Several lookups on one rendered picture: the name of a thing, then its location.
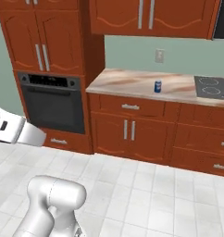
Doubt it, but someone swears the wooden drawer front under oven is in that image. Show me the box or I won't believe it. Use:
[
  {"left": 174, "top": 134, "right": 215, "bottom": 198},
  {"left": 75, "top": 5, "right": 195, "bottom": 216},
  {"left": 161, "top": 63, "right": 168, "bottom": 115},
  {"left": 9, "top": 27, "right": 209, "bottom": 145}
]
[{"left": 41, "top": 127, "right": 93, "bottom": 155}]

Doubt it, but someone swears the wooden small cupboard door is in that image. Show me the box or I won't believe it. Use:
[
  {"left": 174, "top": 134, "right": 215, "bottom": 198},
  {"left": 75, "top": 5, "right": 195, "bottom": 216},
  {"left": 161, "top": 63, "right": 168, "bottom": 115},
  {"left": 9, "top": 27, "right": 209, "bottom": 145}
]
[{"left": 0, "top": 0, "right": 32, "bottom": 11}]

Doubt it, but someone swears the black oven handle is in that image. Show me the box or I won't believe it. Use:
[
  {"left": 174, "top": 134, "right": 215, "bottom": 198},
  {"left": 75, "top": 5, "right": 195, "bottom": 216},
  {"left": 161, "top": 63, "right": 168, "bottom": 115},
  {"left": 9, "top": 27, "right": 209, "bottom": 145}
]
[{"left": 26, "top": 85, "right": 72, "bottom": 95}]

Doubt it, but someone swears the silver cupboard door handle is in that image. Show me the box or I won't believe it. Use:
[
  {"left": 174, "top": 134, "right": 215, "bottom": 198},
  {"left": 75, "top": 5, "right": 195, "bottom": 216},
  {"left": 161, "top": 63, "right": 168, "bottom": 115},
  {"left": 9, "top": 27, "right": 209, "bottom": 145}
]
[
  {"left": 41, "top": 44, "right": 51, "bottom": 72},
  {"left": 34, "top": 44, "right": 44, "bottom": 72}
]

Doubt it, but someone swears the wooden wall cupboard door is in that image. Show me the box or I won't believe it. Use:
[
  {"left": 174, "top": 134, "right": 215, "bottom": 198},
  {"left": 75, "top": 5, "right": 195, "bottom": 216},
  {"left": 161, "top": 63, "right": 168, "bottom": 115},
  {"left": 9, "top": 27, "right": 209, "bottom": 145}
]
[
  {"left": 145, "top": 0, "right": 218, "bottom": 40},
  {"left": 89, "top": 0, "right": 147, "bottom": 35}
]

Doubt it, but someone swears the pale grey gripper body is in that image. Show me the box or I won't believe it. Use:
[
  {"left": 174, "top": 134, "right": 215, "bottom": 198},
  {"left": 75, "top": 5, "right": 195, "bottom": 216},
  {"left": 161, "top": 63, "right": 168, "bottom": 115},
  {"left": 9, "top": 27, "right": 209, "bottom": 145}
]
[{"left": 16, "top": 120, "right": 47, "bottom": 148}]

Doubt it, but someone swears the black built-in oven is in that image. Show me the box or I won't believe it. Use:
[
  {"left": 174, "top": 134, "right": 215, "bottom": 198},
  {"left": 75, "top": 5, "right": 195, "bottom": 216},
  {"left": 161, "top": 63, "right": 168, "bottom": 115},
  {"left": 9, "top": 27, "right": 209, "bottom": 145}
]
[{"left": 16, "top": 70, "right": 87, "bottom": 135}]

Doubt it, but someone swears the wooden base cupboard door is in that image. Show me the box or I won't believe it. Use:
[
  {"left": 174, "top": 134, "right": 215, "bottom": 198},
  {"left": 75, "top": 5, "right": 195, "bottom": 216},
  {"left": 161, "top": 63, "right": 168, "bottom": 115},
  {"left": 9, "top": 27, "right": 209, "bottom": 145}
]
[
  {"left": 91, "top": 112, "right": 131, "bottom": 157},
  {"left": 129, "top": 117, "right": 177, "bottom": 165}
]

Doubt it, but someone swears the grey wall socket plate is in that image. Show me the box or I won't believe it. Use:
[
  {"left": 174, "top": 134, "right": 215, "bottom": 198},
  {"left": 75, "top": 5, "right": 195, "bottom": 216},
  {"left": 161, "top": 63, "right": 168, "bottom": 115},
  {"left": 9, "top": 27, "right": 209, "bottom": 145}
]
[{"left": 155, "top": 48, "right": 166, "bottom": 64}]

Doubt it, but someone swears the black microwave oven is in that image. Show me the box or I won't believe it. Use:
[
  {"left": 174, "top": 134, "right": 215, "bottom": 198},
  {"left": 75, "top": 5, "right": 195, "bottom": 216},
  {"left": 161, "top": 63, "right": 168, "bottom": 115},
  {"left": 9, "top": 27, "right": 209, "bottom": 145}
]
[{"left": 212, "top": 0, "right": 224, "bottom": 41}]

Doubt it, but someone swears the dark grey hob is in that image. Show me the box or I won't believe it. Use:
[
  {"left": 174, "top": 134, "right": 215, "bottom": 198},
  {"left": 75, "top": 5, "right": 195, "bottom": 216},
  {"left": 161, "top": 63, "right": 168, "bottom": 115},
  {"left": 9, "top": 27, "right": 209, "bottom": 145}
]
[{"left": 193, "top": 75, "right": 224, "bottom": 102}]

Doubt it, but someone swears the silver wall cupboard handle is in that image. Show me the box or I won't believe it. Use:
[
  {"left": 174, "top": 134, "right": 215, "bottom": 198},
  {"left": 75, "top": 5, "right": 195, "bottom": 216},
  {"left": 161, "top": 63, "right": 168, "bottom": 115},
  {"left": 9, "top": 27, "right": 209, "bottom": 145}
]
[
  {"left": 137, "top": 0, "right": 144, "bottom": 31},
  {"left": 147, "top": 0, "right": 156, "bottom": 31}
]

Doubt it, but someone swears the wooden tall cupboard door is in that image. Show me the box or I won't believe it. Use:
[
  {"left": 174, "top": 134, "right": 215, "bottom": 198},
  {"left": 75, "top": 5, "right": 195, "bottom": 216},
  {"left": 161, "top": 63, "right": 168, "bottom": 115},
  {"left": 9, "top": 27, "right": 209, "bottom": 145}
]
[
  {"left": 36, "top": 10, "right": 84, "bottom": 76},
  {"left": 0, "top": 10, "right": 42, "bottom": 74}
]

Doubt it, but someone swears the blue drink can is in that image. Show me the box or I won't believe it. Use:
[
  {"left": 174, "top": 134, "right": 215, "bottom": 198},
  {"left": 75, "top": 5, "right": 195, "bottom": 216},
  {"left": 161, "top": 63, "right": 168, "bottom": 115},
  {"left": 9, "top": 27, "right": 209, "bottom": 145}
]
[{"left": 154, "top": 80, "right": 163, "bottom": 94}]

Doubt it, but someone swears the silver base cupboard handle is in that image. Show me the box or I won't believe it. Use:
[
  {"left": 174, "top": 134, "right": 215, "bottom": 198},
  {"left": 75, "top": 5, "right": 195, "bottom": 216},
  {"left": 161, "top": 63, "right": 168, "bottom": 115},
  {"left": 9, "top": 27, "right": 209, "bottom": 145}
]
[
  {"left": 130, "top": 120, "right": 137, "bottom": 142},
  {"left": 122, "top": 118, "right": 129, "bottom": 141}
]

